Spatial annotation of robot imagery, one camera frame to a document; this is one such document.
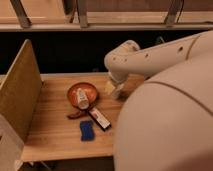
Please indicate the orange bowl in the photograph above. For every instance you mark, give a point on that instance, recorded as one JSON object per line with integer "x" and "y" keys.
{"x": 89, "y": 89}

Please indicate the wooden side board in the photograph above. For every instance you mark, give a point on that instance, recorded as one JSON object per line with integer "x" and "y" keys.
{"x": 19, "y": 92}

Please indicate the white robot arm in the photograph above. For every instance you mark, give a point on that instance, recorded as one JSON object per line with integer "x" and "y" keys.
{"x": 166, "y": 124}

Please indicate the white tipped cup in bowl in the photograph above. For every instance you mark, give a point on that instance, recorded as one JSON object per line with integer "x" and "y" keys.
{"x": 82, "y": 100}

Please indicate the yellow wooden block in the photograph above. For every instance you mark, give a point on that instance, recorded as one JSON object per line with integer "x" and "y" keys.
{"x": 109, "y": 88}

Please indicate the blue sponge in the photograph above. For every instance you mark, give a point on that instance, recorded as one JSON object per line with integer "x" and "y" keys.
{"x": 87, "y": 132}

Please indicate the clear plastic cup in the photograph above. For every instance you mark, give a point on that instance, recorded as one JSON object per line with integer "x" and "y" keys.
{"x": 116, "y": 92}

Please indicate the dark brown spoon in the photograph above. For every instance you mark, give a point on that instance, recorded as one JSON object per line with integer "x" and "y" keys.
{"x": 77, "y": 114}

